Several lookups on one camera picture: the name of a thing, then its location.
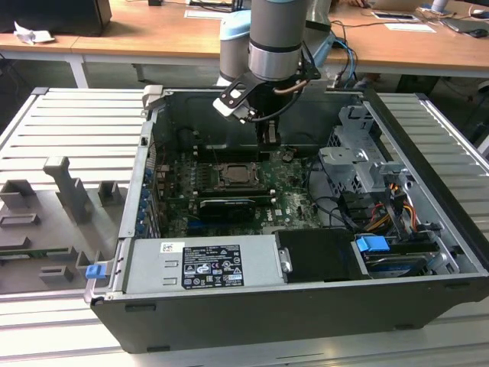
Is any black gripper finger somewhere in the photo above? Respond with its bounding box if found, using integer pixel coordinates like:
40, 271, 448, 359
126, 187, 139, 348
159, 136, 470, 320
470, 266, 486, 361
256, 120, 283, 161

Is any metal socket cover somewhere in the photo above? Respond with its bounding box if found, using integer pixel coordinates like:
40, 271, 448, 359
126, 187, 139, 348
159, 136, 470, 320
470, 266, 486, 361
218, 162, 265, 188

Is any black RAM slot bank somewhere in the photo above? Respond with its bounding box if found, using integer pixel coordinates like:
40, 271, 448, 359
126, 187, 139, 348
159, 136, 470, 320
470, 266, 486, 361
196, 186, 277, 203
196, 145, 261, 162

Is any CPU socket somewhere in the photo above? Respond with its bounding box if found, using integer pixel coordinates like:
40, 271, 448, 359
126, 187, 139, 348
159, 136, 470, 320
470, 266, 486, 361
212, 161, 268, 191

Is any green motherboard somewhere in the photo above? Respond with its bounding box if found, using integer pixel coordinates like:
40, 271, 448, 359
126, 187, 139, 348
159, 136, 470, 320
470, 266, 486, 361
152, 147, 325, 240

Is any black graphics card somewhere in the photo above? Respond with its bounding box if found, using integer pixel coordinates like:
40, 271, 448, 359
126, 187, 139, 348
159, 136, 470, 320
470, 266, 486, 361
197, 196, 257, 223

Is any grey metal drive cage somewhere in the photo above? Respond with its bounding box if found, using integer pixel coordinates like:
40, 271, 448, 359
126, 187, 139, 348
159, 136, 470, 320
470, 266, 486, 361
317, 103, 416, 202

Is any white paper sheet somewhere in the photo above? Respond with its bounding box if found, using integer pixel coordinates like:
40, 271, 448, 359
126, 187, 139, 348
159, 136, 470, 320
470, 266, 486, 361
183, 9, 230, 20
384, 22, 436, 34

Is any black plastic shroud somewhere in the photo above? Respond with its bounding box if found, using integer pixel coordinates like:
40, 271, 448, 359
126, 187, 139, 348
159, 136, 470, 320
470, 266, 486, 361
274, 228, 371, 284

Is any wooden desk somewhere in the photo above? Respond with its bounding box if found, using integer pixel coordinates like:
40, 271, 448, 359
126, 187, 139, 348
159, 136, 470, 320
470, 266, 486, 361
0, 0, 489, 76

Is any hard disk in blue carrier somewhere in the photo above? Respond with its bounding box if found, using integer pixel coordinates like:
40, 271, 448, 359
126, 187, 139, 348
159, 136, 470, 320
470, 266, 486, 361
353, 235, 435, 279

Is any white framed tablet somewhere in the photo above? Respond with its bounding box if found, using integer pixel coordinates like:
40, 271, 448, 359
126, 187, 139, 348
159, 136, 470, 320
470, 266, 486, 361
372, 10, 419, 22

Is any grey power supply unit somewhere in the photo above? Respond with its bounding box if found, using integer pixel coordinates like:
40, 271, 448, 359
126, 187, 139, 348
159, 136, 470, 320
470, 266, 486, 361
122, 233, 294, 296

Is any black open PC case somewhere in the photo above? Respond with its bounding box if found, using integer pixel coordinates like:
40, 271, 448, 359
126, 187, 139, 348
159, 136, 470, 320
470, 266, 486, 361
89, 86, 489, 355

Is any dark grey laptop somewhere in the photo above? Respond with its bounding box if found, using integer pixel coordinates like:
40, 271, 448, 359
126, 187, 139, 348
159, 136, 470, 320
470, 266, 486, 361
441, 17, 489, 34

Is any grey parts rack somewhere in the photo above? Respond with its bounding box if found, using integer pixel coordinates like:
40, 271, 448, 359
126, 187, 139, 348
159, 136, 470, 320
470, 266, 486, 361
0, 155, 130, 296

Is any black box on desk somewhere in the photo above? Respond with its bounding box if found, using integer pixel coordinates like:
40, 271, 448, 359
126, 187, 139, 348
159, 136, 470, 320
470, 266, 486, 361
0, 0, 113, 38

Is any crumpled white paper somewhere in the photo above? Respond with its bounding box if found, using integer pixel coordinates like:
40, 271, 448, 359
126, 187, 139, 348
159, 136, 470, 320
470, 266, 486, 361
13, 21, 57, 47

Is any green RAM stick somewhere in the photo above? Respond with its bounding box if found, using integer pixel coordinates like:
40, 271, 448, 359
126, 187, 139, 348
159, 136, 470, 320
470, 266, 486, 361
0, 248, 73, 257

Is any black camera cable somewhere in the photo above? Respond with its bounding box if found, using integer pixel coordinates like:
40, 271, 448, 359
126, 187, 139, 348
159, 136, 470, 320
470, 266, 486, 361
263, 49, 311, 122

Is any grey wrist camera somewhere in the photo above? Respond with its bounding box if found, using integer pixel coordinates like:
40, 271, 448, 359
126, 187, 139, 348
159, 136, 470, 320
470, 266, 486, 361
212, 74, 257, 124

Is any blue cable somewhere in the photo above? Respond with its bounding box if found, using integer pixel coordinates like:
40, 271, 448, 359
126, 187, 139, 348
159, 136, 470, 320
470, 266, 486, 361
334, 36, 359, 88

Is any black data cable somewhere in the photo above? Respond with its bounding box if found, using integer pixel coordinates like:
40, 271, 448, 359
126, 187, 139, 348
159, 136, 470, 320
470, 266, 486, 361
307, 158, 368, 234

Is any pale grey case handle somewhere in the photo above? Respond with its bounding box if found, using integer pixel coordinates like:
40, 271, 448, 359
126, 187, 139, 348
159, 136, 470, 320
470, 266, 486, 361
141, 84, 166, 112

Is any yellow orange wire bundle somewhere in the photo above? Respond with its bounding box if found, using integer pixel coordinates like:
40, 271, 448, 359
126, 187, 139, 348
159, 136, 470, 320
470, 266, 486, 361
364, 202, 418, 232

